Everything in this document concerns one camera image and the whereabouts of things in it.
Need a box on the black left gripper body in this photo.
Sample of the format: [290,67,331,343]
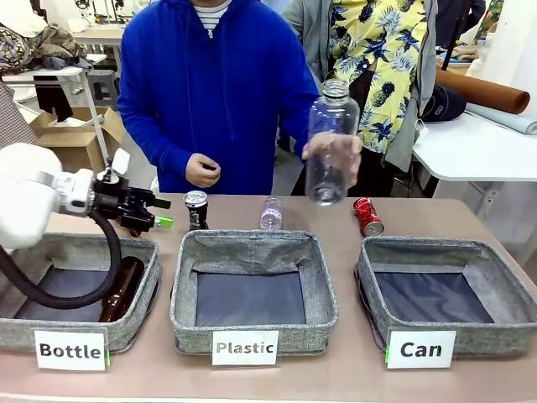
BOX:
[92,170,159,234]

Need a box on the large clear plastic bottle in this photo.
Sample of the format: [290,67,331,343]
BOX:
[302,78,362,207]

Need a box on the person's left forearm blue sleeve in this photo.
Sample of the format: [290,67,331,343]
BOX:
[276,90,322,159]

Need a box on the person's right forearm blue sleeve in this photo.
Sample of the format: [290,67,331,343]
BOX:
[117,94,201,180]

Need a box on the black drink can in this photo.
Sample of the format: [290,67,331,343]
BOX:
[183,190,211,232]

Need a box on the grey fabric basket bottle label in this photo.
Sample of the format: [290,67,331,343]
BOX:
[0,232,163,354]

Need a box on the grey fabric basket plastic label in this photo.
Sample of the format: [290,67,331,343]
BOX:
[169,228,341,356]

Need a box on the crushed red drink can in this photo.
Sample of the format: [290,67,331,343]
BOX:
[352,196,386,238]

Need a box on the grey fabric basket can label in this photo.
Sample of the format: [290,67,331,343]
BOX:
[353,235,537,359]

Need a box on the white Can label card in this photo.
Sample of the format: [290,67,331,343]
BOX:
[385,330,458,370]

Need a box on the person's right hand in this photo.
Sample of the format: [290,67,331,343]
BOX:
[185,152,222,189]

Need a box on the person's left hand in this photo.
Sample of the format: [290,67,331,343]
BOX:
[301,133,364,186]

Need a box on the open cardboard box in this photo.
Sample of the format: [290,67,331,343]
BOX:
[28,106,128,174]

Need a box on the small clear plastic bottle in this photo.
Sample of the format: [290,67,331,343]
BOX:
[259,196,284,231]

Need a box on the grey metal stool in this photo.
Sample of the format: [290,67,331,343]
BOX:
[86,69,122,109]

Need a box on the person torso blue hoodie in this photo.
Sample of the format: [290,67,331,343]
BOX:
[117,0,325,196]

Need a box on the checkered fabric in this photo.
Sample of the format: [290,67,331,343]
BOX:
[0,81,38,149]

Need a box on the white Plastic label card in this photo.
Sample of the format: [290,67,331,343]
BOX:
[211,330,280,367]

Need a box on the white clothes table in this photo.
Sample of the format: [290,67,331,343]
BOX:
[0,53,109,169]

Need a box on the white Bottle label card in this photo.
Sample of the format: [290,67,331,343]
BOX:
[34,329,107,372]

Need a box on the pile of patterned clothes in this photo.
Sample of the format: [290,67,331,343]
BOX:
[0,22,92,73]

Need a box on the person in pineapple shirt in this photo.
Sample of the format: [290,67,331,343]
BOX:
[281,0,440,198]

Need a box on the black cap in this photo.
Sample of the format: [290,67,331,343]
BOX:
[420,85,468,123]

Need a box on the white side table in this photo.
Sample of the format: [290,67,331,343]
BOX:
[412,112,537,198]

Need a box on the brown rolled sheet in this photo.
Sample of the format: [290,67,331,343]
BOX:
[435,68,532,116]

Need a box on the light blue rolled sheet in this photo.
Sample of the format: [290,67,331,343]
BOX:
[464,102,537,136]

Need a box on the black corrugated cable hose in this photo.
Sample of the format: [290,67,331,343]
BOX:
[0,208,123,310]

